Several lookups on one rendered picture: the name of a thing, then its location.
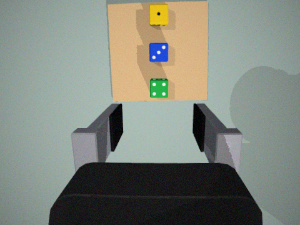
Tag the green die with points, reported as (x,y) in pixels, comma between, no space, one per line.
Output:
(159,88)

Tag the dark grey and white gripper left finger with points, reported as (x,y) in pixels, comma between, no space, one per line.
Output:
(94,143)

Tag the yellow die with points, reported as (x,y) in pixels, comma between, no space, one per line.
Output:
(158,14)

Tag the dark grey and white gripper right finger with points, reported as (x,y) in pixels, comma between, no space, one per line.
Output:
(219,143)

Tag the tan flat mat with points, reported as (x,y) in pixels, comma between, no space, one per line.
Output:
(187,36)

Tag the blue die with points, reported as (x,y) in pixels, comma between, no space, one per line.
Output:
(158,52)

